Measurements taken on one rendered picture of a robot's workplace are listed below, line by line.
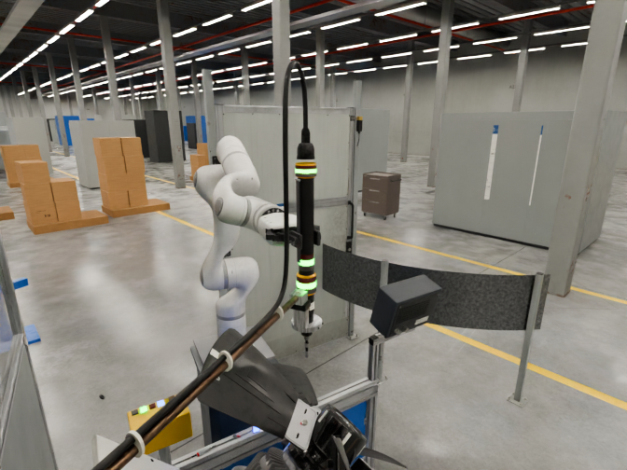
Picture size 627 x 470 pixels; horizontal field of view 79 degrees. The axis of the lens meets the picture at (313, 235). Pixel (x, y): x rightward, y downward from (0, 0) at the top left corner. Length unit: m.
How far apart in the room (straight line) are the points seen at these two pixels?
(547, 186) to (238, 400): 6.23
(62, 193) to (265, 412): 7.67
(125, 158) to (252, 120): 6.45
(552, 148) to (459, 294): 4.28
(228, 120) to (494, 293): 2.05
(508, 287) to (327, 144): 1.60
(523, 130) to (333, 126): 4.29
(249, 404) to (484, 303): 2.15
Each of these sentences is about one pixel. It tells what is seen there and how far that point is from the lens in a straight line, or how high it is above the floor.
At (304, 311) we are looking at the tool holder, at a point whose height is 1.51.
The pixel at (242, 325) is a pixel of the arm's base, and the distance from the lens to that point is 1.64.
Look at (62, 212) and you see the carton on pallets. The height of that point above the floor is 0.31.
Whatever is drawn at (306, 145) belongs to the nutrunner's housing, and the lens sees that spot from 0.76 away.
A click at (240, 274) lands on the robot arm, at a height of 1.32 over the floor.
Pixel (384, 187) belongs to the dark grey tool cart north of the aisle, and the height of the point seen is 0.66.
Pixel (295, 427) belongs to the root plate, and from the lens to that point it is 0.93.
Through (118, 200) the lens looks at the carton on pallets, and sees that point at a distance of 9.01.
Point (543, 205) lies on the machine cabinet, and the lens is 6.78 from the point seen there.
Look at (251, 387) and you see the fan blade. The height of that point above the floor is 1.35.
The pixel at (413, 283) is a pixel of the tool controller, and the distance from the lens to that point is 1.65.
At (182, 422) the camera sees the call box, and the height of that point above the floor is 1.05.
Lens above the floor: 1.89
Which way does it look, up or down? 16 degrees down
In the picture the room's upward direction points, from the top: straight up
